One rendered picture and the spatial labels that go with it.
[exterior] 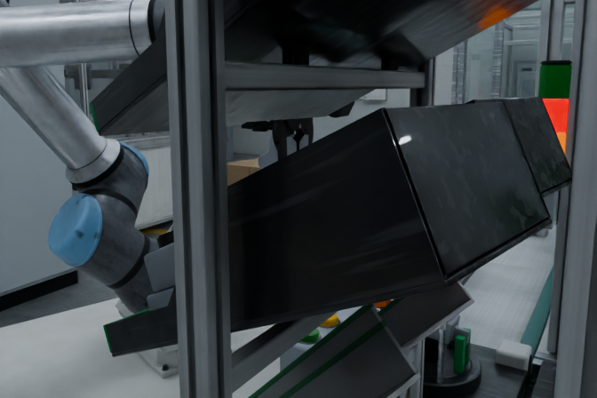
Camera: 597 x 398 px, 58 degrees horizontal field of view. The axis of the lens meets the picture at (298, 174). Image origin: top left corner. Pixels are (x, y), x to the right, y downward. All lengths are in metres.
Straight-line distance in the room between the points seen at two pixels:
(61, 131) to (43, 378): 0.45
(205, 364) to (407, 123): 0.15
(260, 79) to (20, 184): 3.49
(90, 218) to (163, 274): 0.58
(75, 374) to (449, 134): 0.96
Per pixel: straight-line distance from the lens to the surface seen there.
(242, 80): 0.28
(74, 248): 0.99
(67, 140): 1.03
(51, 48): 0.74
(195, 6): 0.25
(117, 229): 1.01
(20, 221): 3.78
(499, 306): 1.25
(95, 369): 1.13
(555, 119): 0.89
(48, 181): 3.85
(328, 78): 0.35
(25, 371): 1.17
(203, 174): 0.25
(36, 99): 0.99
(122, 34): 0.70
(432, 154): 0.24
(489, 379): 0.86
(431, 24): 0.42
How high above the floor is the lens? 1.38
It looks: 9 degrees down
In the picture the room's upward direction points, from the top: straight up
